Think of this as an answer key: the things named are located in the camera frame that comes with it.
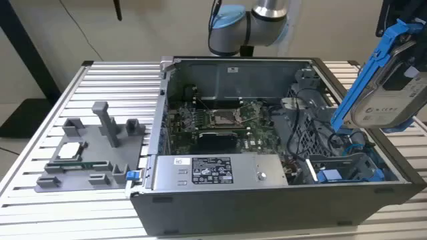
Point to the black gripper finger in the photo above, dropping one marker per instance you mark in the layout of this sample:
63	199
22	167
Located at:
401	81

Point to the hard disk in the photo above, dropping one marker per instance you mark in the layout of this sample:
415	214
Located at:
377	110

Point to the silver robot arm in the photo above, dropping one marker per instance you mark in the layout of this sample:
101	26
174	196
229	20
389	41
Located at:
234	32

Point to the perforated grey disk bay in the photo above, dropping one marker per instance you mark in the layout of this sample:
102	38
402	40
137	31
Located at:
311	130

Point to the low grey disk bay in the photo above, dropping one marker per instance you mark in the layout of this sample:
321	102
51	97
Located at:
341	158

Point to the black RAM slot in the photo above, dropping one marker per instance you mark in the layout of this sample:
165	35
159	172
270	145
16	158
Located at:
218	107
218	102
218	99

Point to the blue drive carrier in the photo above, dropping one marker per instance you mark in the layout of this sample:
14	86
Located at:
330	175

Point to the green motherboard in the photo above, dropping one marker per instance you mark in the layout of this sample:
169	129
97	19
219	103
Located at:
261	135

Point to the CPU socket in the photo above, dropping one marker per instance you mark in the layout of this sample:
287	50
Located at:
222	117

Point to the thin metal locking lever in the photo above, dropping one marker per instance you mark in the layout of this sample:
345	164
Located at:
202	103

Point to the black fan shroud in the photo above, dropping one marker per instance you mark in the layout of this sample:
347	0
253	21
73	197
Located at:
217	142

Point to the black PC case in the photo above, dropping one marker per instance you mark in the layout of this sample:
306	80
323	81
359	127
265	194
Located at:
234	212

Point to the silver power supply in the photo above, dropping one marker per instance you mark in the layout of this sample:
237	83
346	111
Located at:
167	175

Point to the black hanging rod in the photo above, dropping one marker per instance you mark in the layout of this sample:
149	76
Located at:
118	10

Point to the blue case latch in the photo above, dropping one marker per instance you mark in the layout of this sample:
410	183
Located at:
134	175

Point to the grey parts rack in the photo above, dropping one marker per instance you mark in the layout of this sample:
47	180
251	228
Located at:
94	140

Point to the green RAM stick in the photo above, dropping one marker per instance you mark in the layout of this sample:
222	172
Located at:
90	165

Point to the silver CPU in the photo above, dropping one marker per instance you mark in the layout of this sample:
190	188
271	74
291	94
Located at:
70	151

